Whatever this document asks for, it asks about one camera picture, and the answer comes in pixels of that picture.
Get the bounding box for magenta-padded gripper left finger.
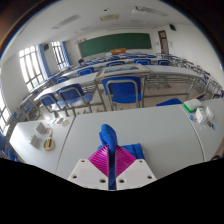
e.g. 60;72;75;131
67;143;110;191

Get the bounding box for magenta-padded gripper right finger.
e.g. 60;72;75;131
114;145;158;191

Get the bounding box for blue towel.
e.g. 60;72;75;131
97;123;146;191

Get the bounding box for yellow tape roll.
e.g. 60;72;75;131
43;136;56;152

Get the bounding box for colourful cards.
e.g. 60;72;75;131
49;117;71;128

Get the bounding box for blue classroom chairs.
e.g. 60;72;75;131
19;51;224;113

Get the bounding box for green and white box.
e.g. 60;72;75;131
183;98;203;113

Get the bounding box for framed display table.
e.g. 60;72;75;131
94;63;150;79

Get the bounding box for large window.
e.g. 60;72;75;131
18;45;46;92

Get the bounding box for blue curtain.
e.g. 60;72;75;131
37;43;53;78
60;40;72;68

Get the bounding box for narrow window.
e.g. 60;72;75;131
50;40;67;70

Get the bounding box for orange box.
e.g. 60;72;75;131
110;47;128;55

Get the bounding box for green chalkboard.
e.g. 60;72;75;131
77;32;153;59

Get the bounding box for red-brown door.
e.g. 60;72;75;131
157;29;170;55

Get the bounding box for ceiling lights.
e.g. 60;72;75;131
51;6;169;33

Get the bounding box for ceiling air vent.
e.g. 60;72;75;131
98;13;120;22

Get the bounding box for ceiling projector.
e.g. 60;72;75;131
131;5;148;15

